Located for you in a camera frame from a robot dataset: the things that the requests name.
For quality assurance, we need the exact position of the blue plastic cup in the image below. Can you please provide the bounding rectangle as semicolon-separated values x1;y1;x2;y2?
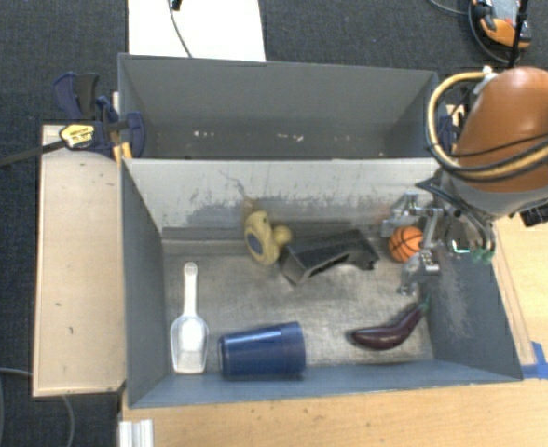
217;320;308;380

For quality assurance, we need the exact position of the white plastic scoop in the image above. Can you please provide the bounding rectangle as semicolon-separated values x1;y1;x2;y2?
169;261;210;375

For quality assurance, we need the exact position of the grey metal bin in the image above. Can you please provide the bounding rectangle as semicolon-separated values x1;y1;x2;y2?
116;52;525;410

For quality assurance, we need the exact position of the yellow toy duck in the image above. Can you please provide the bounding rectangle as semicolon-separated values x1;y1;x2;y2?
242;210;295;267

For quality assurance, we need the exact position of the orange basketball toy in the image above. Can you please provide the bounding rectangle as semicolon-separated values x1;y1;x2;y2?
388;225;425;264

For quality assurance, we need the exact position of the pale wood board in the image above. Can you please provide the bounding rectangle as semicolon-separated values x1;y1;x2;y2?
32;124;127;398

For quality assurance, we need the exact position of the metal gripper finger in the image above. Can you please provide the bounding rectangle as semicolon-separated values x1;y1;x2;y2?
397;251;442;295
379;192;427;239

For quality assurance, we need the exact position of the black cylinder on white bracket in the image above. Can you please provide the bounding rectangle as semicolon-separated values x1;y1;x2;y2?
519;191;548;228

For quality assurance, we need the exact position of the purple toy eggplant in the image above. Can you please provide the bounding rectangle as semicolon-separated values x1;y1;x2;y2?
348;294;432;352

